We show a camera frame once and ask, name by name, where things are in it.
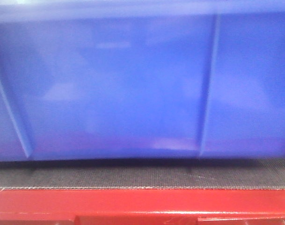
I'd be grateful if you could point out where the red conveyor frame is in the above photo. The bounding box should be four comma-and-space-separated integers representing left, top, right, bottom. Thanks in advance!
0, 189, 285, 225

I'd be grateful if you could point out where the dark conveyor belt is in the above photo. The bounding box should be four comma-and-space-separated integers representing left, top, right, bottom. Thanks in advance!
0, 158, 285, 190

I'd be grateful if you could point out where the large blue plastic bin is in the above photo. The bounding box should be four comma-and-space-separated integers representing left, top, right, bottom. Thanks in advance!
0, 0, 285, 162

